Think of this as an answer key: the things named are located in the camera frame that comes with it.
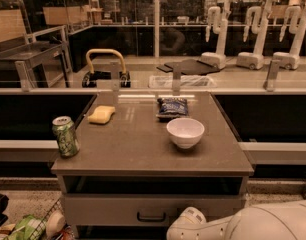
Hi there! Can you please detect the white background robot left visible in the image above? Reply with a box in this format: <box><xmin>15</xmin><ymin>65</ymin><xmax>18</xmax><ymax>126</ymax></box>
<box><xmin>200</xmin><ymin>0</ymin><xmax>235</xmax><ymax>70</ymax></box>

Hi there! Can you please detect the grey metal side table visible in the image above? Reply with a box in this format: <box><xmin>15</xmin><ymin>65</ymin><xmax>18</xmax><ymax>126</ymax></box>
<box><xmin>0</xmin><ymin>41</ymin><xmax>71</xmax><ymax>89</ymax></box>

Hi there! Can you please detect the yellow sponge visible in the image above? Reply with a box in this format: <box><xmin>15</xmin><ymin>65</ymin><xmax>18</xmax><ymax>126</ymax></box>
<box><xmin>88</xmin><ymin>106</ymin><xmax>115</xmax><ymax>124</ymax></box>

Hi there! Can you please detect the grey middle drawer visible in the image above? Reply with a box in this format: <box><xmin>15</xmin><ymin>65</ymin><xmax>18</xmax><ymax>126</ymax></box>
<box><xmin>61</xmin><ymin>194</ymin><xmax>246</xmax><ymax>226</ymax></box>

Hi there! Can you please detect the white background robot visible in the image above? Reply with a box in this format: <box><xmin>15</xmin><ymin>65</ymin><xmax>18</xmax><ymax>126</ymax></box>
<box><xmin>200</xmin><ymin>0</ymin><xmax>235</xmax><ymax>70</ymax></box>
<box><xmin>236</xmin><ymin>0</ymin><xmax>280</xmax><ymax>70</ymax></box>
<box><xmin>273</xmin><ymin>4</ymin><xmax>306</xmax><ymax>70</ymax></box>

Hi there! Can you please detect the white background robot right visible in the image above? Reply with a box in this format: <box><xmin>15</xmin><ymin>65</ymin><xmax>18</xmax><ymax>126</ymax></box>
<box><xmin>273</xmin><ymin>4</ymin><xmax>306</xmax><ymax>70</ymax></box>

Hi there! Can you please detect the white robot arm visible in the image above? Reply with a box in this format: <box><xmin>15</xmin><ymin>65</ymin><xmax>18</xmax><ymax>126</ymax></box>
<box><xmin>166</xmin><ymin>200</ymin><xmax>306</xmax><ymax>240</ymax></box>

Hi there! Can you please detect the white bowl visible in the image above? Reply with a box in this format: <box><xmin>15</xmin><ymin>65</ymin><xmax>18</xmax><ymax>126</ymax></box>
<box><xmin>166</xmin><ymin>118</ymin><xmax>205</xmax><ymax>149</ymax></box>

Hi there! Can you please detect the white background robot middle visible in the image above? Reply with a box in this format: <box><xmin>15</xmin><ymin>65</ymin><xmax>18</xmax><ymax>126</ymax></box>
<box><xmin>236</xmin><ymin>0</ymin><xmax>280</xmax><ymax>70</ymax></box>

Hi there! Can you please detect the black floor mat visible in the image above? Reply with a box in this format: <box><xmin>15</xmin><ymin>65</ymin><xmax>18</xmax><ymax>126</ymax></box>
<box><xmin>157</xmin><ymin>59</ymin><xmax>220</xmax><ymax>75</ymax></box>

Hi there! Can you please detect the wire basket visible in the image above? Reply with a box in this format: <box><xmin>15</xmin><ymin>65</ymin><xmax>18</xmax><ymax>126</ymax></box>
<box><xmin>26</xmin><ymin>200</ymin><xmax>75</xmax><ymax>240</ymax></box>

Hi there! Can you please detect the black drawer handle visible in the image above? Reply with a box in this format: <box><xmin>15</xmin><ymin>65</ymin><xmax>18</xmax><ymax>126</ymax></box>
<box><xmin>136</xmin><ymin>212</ymin><xmax>166</xmax><ymax>223</ymax></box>

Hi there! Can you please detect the glass railing barrier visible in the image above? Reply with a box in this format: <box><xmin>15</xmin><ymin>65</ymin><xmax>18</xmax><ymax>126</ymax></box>
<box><xmin>0</xmin><ymin>58</ymin><xmax>306</xmax><ymax>96</ymax></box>

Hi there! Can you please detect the yellow handled black cart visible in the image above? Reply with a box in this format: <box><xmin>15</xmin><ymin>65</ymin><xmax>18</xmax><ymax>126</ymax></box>
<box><xmin>82</xmin><ymin>48</ymin><xmax>131</xmax><ymax>89</ymax></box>

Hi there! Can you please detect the green soda can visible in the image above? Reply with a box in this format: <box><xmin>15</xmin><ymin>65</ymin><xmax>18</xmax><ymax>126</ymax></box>
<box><xmin>52</xmin><ymin>116</ymin><xmax>80</xmax><ymax>158</ymax></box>

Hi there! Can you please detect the blue chip bag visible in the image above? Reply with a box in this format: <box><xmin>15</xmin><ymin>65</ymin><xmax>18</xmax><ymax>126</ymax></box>
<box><xmin>157</xmin><ymin>97</ymin><xmax>189</xmax><ymax>119</ymax></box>

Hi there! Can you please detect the clear plastic bin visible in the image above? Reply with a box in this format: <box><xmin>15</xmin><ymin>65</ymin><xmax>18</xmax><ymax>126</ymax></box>
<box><xmin>148</xmin><ymin>75</ymin><xmax>216</xmax><ymax>89</ymax></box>

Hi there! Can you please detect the green snack bag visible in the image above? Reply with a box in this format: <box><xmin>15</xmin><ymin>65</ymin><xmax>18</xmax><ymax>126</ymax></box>
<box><xmin>7</xmin><ymin>215</ymin><xmax>46</xmax><ymax>240</ymax></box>

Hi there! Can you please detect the white cup in basket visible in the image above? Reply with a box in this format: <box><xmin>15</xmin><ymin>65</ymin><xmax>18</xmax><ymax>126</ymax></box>
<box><xmin>46</xmin><ymin>210</ymin><xmax>66</xmax><ymax>238</ymax></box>

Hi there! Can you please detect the grey drawer cabinet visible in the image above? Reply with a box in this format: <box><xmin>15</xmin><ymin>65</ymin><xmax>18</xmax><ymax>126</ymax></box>
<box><xmin>52</xmin><ymin>92</ymin><xmax>253</xmax><ymax>240</ymax></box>

